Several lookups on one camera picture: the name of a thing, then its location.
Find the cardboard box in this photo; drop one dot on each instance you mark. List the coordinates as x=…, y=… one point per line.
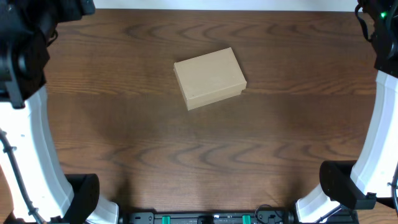
x=209, y=78

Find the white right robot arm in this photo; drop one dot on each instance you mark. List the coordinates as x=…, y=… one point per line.
x=349, y=186

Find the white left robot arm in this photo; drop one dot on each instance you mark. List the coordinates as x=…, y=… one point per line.
x=41, y=192

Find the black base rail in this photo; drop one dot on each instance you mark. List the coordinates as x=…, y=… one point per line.
x=263, y=216

